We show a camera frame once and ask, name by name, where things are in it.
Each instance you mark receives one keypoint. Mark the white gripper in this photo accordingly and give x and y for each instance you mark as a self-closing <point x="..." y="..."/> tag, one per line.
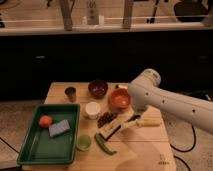
<point x="139" y="112"/>

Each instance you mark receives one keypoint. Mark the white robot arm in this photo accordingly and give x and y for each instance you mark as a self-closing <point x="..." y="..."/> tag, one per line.
<point x="144" y="90"/>

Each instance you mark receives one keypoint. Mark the red bowl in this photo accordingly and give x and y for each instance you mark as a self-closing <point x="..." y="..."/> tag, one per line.
<point x="119" y="98"/>

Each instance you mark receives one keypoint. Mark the dark purple bowl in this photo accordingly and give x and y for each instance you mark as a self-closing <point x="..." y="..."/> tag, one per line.
<point x="98" y="88"/>

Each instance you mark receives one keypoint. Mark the yellow banana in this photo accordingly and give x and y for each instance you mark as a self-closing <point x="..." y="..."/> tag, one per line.
<point x="148" y="123"/>

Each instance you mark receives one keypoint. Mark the dark grapes bunch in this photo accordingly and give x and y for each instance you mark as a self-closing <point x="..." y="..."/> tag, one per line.
<point x="106" y="118"/>

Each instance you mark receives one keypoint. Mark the white cup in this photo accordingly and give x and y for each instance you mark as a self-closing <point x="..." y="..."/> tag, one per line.
<point x="92" y="110"/>

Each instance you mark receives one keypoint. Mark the green pepper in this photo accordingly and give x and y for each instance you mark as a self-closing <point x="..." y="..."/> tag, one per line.
<point x="101" y="143"/>

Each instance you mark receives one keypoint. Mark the small green cup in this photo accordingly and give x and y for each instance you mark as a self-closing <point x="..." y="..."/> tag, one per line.
<point x="83" y="142"/>

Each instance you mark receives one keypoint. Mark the dark metal cup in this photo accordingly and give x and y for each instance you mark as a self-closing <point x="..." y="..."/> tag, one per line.
<point x="71" y="93"/>

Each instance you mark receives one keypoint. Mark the blue sponge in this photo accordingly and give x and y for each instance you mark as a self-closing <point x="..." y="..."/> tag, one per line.
<point x="59" y="128"/>

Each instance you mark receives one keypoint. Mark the orange fruit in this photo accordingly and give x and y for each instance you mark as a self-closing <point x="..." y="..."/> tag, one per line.
<point x="45" y="121"/>

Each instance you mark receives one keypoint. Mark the white remote on stand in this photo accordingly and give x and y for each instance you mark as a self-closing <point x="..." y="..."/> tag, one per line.
<point x="92" y="12"/>

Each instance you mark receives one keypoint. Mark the black office chair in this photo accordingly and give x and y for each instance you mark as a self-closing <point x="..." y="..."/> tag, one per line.
<point x="190" y="10"/>

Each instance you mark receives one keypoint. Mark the wooden post right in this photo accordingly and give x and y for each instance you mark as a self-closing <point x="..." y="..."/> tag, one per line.
<point x="128" y="8"/>

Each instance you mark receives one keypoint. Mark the wooden post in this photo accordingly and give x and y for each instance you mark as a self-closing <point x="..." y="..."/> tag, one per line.
<point x="66" y="14"/>
<point x="128" y="8"/>

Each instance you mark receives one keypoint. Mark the wooden post left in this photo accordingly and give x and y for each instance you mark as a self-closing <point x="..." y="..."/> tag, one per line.
<point x="66" y="14"/>

